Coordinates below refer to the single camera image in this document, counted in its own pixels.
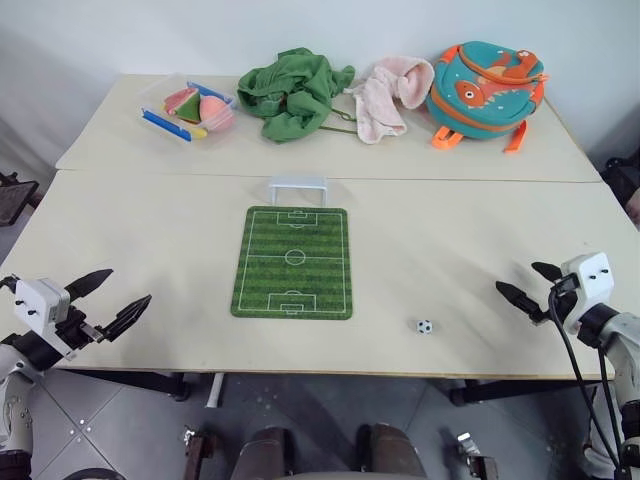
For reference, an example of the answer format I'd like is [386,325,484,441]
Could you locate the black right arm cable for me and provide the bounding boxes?
[547,283,629,480]

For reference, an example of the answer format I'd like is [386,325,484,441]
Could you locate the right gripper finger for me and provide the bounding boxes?
[494,280,545,323]
[530,261,565,285]

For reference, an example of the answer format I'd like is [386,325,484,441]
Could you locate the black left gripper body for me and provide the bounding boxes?
[54,303,108,354]

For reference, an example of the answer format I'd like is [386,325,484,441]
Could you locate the pink peach toy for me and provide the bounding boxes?
[198,95,237,133]

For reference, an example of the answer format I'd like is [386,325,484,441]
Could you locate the pink watermelon slice toy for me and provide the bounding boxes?
[161,88,199,117]

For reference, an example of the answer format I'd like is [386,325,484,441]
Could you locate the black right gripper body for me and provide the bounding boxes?
[537,285,579,326]

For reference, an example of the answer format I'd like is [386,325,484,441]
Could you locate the clear plastic box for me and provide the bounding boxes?
[136,73,239,147]

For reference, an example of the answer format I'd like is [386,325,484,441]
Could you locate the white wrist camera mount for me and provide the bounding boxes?
[549,251,616,332]
[13,277,72,362]

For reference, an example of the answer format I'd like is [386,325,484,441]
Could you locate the dark rounded shape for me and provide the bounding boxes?
[356,422,427,480]
[231,426,292,480]

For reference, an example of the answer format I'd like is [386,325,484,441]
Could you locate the green crumpled cloth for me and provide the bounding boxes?
[235,46,358,145]

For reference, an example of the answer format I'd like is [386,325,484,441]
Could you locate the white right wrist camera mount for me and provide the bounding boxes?
[549,251,616,332]

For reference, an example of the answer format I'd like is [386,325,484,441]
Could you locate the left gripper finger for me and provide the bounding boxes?
[101,293,153,344]
[64,268,115,304]

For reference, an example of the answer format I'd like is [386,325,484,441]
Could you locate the black table leg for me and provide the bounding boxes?
[48,368,192,403]
[448,378,603,407]

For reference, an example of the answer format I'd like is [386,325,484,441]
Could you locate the black chair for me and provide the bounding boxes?
[0,171,42,229]

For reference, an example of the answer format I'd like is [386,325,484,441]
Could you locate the teal orange dinosaur backpack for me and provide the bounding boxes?
[424,40,551,154]

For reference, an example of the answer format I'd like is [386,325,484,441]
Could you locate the rusty metal bracket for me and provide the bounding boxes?
[181,426,220,480]
[456,431,500,480]

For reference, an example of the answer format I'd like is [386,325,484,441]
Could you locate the green soccer field mat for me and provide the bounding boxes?
[229,205,354,320]

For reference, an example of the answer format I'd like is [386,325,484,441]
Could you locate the white toy goal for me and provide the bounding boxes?
[267,175,329,206]

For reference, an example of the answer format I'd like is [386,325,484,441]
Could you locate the green drawstring cord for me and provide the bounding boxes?
[318,106,362,137]

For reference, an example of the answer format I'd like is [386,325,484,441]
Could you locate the pink towel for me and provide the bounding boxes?
[348,55,436,147]

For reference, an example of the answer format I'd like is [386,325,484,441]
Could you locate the dark bag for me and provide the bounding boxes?
[598,156,640,225]

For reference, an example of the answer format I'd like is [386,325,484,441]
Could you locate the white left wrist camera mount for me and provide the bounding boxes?
[13,277,72,362]

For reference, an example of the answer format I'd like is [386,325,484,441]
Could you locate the white table leg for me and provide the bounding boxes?
[206,371,225,410]

